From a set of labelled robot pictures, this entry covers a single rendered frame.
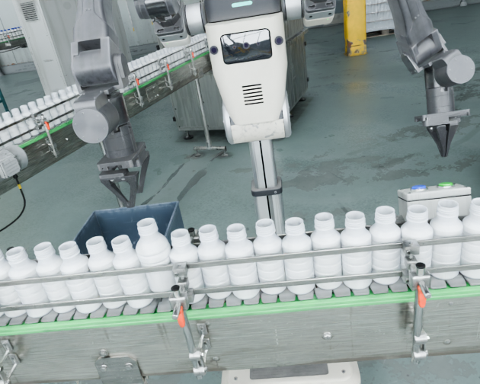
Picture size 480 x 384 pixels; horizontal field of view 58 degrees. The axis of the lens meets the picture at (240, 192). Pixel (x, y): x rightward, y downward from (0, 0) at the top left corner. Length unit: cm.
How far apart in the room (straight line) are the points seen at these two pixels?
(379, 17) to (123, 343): 959
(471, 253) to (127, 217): 110
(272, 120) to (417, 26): 54
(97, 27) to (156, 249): 42
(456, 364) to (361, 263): 134
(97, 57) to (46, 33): 597
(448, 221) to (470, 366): 134
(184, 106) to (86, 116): 422
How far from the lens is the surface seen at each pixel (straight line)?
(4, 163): 224
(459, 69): 100
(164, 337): 101
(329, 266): 90
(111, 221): 161
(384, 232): 89
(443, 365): 218
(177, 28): 139
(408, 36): 102
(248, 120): 136
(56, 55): 673
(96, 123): 71
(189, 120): 495
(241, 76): 133
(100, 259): 96
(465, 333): 106
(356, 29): 840
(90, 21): 80
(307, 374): 176
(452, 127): 106
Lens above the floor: 161
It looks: 27 degrees down
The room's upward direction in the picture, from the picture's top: 10 degrees counter-clockwise
